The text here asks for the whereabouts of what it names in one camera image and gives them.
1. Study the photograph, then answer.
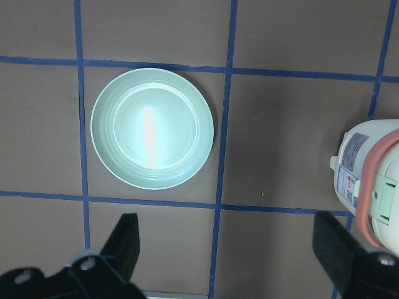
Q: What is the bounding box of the light green plate far side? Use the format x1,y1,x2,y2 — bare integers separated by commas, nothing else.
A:
90,68,214,190

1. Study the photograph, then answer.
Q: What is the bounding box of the white rice cooker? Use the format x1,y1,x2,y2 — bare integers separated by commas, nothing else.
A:
330,119,398,254

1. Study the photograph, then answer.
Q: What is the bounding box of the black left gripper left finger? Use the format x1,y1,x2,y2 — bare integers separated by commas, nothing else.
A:
100,213,139,280

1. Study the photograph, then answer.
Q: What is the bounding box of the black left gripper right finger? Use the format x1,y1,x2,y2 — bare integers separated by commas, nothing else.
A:
312,212,368,288

